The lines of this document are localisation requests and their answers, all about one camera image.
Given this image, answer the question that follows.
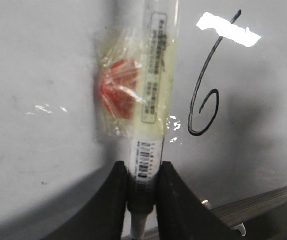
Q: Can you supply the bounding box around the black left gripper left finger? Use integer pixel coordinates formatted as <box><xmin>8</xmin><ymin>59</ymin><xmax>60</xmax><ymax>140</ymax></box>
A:
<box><xmin>44</xmin><ymin>161</ymin><xmax>128</xmax><ymax>240</ymax></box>

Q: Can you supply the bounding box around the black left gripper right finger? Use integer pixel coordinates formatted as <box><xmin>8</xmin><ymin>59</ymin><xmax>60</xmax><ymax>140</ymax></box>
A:
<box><xmin>156</xmin><ymin>161</ymin><xmax>241</xmax><ymax>240</ymax></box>

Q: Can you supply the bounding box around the white whiteboard with aluminium frame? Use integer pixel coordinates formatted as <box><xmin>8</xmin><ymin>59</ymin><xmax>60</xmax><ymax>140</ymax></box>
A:
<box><xmin>0</xmin><ymin>0</ymin><xmax>287</xmax><ymax>240</ymax></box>

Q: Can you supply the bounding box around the white whiteboard marker with tape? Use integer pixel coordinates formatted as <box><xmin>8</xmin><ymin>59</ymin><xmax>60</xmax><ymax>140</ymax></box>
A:
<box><xmin>98</xmin><ymin>0</ymin><xmax>179</xmax><ymax>240</ymax></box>

